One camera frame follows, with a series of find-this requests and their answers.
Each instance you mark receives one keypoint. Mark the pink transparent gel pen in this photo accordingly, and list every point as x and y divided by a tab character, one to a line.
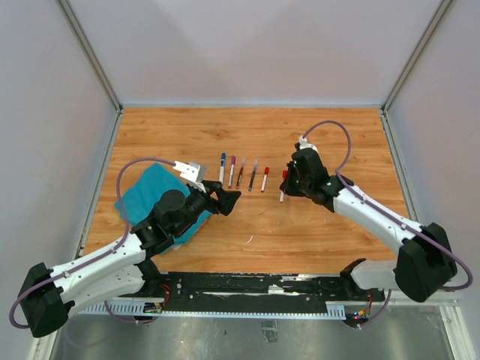
239	178

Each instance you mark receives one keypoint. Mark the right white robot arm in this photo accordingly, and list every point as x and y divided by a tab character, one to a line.
422	264

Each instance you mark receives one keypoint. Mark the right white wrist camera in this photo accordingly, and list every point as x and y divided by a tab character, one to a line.
303	143

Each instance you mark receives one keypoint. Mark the teal cloth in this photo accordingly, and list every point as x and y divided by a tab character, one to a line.
138	201

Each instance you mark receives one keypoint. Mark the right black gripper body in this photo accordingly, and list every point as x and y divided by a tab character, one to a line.
294	184

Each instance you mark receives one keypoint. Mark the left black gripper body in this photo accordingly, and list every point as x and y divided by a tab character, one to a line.
198	202

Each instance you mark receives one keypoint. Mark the white whiteboard marker purple end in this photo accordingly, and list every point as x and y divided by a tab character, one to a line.
231	176

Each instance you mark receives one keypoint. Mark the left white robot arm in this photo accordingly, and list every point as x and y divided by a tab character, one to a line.
49	297

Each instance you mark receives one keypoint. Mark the white blue deli marker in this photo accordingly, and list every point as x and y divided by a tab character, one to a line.
221	174

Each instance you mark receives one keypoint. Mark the thin white red-end pen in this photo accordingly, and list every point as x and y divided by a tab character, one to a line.
264	181

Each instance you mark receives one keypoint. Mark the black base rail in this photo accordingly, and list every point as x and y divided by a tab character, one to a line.
228	293

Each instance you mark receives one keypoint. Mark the blue gel pen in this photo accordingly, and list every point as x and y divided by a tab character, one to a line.
252	179

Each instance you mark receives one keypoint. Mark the blue marker cap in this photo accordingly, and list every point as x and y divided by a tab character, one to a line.
223	160

